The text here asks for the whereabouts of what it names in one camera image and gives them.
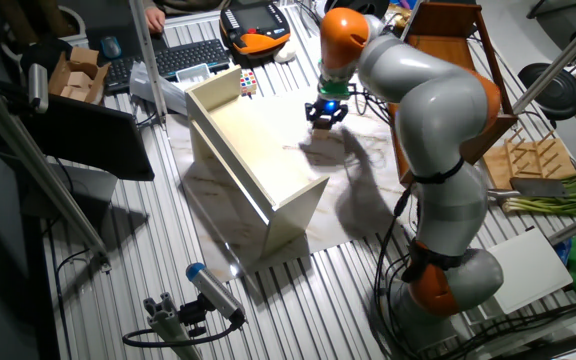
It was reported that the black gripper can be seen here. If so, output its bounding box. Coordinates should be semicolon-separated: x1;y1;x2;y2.
305;98;350;132

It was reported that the cream wooden shelf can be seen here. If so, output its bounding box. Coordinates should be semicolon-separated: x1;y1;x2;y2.
184;64;331;259

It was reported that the white rounded soft object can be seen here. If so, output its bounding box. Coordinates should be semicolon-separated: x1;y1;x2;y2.
273;42;298;65

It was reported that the dark brown wooden shelf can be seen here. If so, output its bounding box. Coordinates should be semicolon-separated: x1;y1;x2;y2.
387;2;519;186

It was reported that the person's left hand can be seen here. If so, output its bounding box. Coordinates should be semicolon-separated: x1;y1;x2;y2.
144;5;167;35

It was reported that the white marble pattern mat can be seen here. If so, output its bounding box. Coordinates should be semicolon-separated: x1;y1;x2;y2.
166;92;422;282

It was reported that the colourful puzzle cube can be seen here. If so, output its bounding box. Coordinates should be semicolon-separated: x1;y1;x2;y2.
239;69;259;98

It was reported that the orange black teach pendant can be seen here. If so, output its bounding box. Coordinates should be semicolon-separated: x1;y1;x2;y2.
219;0;292;57

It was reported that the small white plastic container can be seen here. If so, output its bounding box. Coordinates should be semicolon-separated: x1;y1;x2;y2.
175;63;212;85

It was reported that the black computer keyboard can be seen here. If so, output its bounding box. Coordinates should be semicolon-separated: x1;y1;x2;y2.
102;38;231;94

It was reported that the wooden dish rack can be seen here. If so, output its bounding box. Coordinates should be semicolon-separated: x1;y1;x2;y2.
482;127;576;191

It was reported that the metal cleaver knife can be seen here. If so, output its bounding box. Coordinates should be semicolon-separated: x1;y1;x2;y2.
487;176;568;202

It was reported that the round black stool seat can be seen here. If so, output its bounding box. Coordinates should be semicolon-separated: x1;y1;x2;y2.
517;62;576;122

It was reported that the dark computer mouse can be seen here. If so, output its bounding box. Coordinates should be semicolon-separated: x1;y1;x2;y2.
99;35;123;60

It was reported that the black flat monitor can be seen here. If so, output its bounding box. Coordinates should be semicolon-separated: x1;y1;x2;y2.
17;92;156;182

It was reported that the white flat board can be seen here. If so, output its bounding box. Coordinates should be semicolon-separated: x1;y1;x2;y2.
482;227;574;315

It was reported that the open cardboard box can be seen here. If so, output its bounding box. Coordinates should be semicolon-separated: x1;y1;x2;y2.
47;46;112;105

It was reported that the green onion bunch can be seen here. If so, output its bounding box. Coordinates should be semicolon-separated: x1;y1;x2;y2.
501;170;576;217

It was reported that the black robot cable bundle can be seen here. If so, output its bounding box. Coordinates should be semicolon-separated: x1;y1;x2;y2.
371;187;422;354

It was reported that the aluminium profile post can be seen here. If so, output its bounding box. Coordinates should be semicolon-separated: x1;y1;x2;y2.
127;0;169;126

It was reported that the silver camera with blue cap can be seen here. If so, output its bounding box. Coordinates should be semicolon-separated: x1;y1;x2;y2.
185;262;247;326

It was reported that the short aluminium camera mount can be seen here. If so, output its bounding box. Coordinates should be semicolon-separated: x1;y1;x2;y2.
142;292;204;360

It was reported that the black camera cable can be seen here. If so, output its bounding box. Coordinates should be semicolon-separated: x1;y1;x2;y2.
121;319;242;350

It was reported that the silver camera on rail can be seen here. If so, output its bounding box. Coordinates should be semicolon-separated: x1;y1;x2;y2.
27;63;50;115

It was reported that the long diagonal aluminium rail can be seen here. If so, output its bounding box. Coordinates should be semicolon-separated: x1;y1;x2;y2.
0;69;113;274

